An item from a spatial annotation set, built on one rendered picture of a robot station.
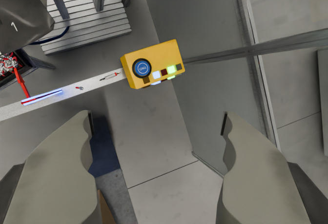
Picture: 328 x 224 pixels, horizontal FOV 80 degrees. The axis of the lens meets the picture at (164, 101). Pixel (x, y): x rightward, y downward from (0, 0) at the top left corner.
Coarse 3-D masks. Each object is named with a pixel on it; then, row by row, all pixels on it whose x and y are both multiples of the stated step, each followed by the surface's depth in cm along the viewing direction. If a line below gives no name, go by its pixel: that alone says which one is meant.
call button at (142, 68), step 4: (136, 64) 53; (140, 64) 53; (144, 64) 54; (148, 64) 54; (136, 68) 53; (140, 68) 53; (144, 68) 54; (148, 68) 54; (136, 72) 54; (140, 72) 53; (144, 72) 54
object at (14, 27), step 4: (8, 20) 33; (12, 20) 33; (16, 20) 33; (8, 24) 33; (12, 24) 33; (16, 24) 33; (8, 28) 33; (12, 28) 33; (16, 28) 33; (20, 28) 33; (12, 32) 33; (16, 32) 34; (20, 32) 34; (12, 36) 34
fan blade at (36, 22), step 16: (0, 0) 33; (16, 0) 33; (32, 0) 33; (0, 16) 33; (16, 16) 33; (32, 16) 34; (48, 16) 34; (0, 32) 33; (32, 32) 34; (48, 32) 34; (0, 48) 34; (16, 48) 34
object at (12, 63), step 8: (0, 56) 62; (8, 56) 63; (16, 56) 65; (0, 64) 62; (8, 64) 63; (16, 64) 64; (24, 64) 67; (0, 72) 62; (8, 72) 63; (0, 80) 64
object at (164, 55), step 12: (144, 48) 54; (156, 48) 55; (168, 48) 56; (132, 60) 53; (144, 60) 54; (156, 60) 56; (168, 60) 57; (180, 60) 58; (132, 72) 54; (168, 72) 57; (180, 72) 58; (132, 84) 57; (144, 84) 55
